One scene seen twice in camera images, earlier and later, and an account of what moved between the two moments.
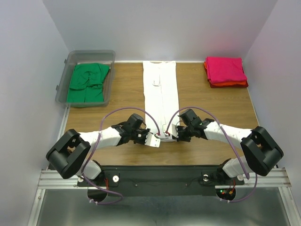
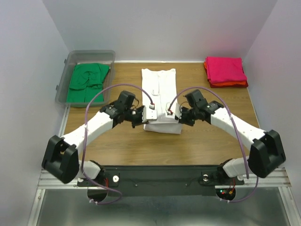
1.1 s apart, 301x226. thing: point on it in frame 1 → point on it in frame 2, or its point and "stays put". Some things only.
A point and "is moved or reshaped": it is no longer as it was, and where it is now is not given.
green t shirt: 87,83 stays put
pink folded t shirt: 223,68 stays put
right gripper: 181,134 → 186,115
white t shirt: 161,98 is moved or reshaped
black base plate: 159,181 stays put
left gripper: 143,136 → 137,115
